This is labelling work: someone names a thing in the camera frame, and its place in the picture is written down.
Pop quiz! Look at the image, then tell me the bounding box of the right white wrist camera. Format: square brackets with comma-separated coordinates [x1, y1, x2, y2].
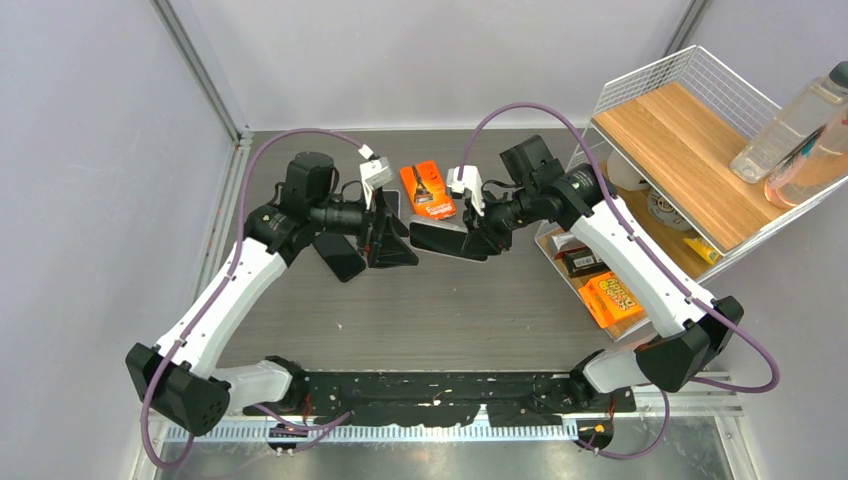
[445, 165, 485, 216]

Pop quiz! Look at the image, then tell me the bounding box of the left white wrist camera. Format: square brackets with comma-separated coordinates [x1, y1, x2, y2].
[358, 144, 393, 210]

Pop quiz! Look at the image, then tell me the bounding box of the clear water bottle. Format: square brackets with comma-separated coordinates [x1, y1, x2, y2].
[730, 60, 847, 184]

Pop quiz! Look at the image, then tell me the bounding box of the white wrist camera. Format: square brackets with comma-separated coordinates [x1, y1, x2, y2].
[445, 165, 485, 216]
[358, 144, 393, 210]

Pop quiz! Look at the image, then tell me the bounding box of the bare black phone left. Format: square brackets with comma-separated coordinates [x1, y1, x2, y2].
[313, 233, 367, 283]

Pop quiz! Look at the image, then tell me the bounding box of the orange packet under shelf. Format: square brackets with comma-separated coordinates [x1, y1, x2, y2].
[578, 271, 645, 329]

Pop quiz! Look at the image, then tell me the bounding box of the phone in lilac case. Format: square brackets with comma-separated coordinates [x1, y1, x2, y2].
[383, 189, 401, 218]

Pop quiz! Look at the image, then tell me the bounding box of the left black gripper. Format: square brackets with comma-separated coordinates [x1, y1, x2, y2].
[313, 185, 421, 268]

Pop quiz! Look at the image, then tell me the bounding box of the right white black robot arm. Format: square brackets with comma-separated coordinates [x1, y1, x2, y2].
[445, 135, 744, 411]

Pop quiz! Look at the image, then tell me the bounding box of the white round container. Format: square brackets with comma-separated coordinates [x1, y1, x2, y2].
[606, 150, 651, 191]

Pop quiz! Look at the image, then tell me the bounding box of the white wire wooden shelf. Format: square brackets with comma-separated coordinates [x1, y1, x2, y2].
[535, 44, 848, 342]

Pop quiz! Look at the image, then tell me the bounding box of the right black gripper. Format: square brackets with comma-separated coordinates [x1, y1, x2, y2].
[460, 185, 537, 260]

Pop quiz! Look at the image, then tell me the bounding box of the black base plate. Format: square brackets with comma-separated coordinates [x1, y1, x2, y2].
[265, 371, 636, 427]

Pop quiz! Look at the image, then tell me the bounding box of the pink tinted bottle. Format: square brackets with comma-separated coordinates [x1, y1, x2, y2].
[764, 107, 847, 208]

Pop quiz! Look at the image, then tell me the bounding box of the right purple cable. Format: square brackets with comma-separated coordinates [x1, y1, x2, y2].
[455, 101, 782, 460]

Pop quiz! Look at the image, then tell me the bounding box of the dark snack bar packet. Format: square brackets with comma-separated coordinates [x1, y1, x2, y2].
[562, 247, 608, 278]

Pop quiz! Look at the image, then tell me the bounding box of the yellow snack packet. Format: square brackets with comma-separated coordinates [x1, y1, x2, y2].
[683, 237, 723, 265]

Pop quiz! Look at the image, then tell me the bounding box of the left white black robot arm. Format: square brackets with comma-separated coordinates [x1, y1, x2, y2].
[126, 152, 419, 436]

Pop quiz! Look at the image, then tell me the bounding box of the orange razor box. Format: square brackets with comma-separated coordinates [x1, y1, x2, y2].
[399, 160, 456, 220]

